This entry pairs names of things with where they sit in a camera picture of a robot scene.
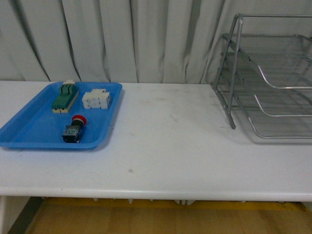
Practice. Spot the silver mesh tray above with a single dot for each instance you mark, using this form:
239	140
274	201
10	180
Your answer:
278	84
283	62
282	126

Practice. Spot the red emergency stop button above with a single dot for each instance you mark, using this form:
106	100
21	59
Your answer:
73	132

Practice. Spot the white circuit breaker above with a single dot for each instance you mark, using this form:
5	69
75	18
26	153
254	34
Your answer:
97	98

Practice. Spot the blue plastic tray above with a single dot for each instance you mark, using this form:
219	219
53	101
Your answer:
35	126

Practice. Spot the white curtain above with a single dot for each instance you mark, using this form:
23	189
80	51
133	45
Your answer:
141	41

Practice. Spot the silver wire rack frame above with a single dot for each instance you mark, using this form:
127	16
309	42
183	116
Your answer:
253	24

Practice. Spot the green knife switch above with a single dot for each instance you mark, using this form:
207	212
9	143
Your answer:
67	95

